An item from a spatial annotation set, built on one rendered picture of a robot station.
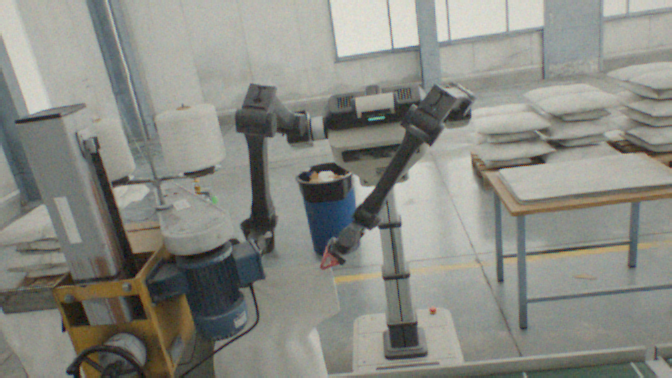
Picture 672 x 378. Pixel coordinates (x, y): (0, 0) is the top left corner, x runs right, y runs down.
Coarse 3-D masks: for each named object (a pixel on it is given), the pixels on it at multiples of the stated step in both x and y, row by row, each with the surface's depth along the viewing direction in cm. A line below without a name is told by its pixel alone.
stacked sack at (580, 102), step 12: (564, 96) 473; (576, 96) 468; (588, 96) 461; (600, 96) 456; (612, 96) 454; (552, 108) 456; (564, 108) 454; (576, 108) 452; (588, 108) 451; (600, 108) 452
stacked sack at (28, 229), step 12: (24, 216) 435; (36, 216) 424; (48, 216) 421; (12, 228) 407; (24, 228) 405; (36, 228) 403; (0, 240) 402; (12, 240) 400; (24, 240) 398; (36, 240) 400
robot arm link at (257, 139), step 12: (240, 108) 145; (240, 132) 146; (252, 132) 146; (264, 132) 145; (252, 144) 147; (264, 144) 149; (252, 156) 150; (264, 156) 151; (252, 168) 153; (264, 168) 153; (252, 180) 156; (264, 180) 156; (252, 192) 159; (264, 192) 159; (252, 204) 163; (264, 204) 162; (252, 216) 166; (264, 216) 165
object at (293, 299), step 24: (312, 264) 174; (240, 288) 179; (264, 288) 178; (288, 288) 178; (312, 288) 177; (264, 312) 182; (288, 312) 181; (312, 312) 181; (336, 312) 181; (264, 336) 181; (288, 336) 180; (312, 336) 186; (216, 360) 184; (240, 360) 182; (264, 360) 180; (288, 360) 180; (312, 360) 183
